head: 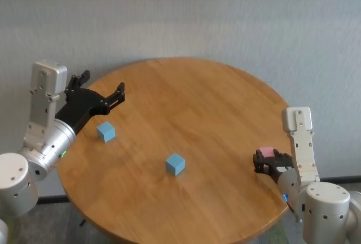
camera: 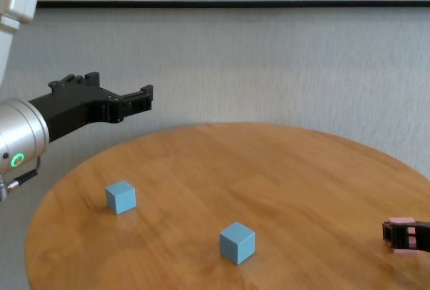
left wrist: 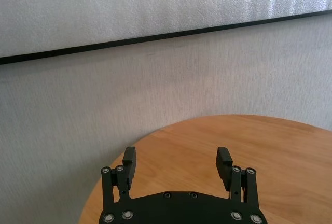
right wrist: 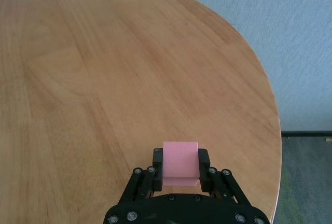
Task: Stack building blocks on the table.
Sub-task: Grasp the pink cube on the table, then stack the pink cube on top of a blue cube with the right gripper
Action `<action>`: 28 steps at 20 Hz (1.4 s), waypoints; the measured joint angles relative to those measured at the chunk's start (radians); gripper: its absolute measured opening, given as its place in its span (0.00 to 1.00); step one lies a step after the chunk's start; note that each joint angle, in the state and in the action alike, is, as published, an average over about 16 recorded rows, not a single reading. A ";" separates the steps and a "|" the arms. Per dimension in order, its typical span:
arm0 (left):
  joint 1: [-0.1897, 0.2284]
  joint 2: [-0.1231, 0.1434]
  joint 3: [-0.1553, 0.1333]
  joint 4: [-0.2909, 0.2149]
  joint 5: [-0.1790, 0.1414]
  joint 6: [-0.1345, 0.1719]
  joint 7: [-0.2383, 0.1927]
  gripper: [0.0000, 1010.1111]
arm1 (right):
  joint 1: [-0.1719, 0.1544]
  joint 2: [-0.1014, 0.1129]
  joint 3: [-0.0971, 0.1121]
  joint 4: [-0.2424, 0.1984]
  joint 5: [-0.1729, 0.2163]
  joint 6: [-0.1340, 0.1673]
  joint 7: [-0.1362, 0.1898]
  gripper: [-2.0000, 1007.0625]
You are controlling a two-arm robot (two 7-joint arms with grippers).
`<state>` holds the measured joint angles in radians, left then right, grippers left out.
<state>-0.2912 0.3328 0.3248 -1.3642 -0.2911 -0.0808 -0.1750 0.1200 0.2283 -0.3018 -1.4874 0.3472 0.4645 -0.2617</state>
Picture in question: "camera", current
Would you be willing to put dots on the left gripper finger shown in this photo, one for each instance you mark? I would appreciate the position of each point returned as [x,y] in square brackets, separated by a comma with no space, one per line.
[142,100]
[80,80]

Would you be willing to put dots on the black horizontal wall rail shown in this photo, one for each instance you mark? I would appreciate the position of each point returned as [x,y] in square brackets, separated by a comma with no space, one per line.
[235,4]

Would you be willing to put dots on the blue cube building block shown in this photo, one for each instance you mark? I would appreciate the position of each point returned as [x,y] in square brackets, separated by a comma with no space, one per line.
[236,243]
[121,197]

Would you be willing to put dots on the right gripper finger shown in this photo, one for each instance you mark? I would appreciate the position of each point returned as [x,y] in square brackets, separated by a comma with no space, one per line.
[399,236]

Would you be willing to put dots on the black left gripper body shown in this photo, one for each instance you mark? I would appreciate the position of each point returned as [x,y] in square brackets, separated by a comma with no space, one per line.
[74,105]

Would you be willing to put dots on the pink cube building block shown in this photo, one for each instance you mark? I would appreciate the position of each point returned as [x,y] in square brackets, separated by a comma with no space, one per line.
[401,219]

